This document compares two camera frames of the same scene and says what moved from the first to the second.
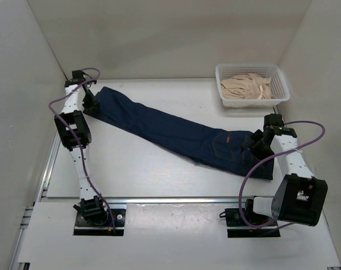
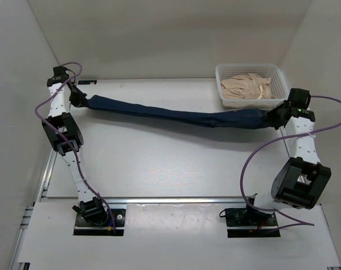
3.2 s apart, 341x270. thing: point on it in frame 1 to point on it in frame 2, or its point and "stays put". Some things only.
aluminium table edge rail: [153, 199] stays put
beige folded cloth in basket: [247, 86] stays put
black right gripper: [258, 135] to [269, 118]
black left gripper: [94, 102] to [81, 99]
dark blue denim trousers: [218, 148] to [230, 118]
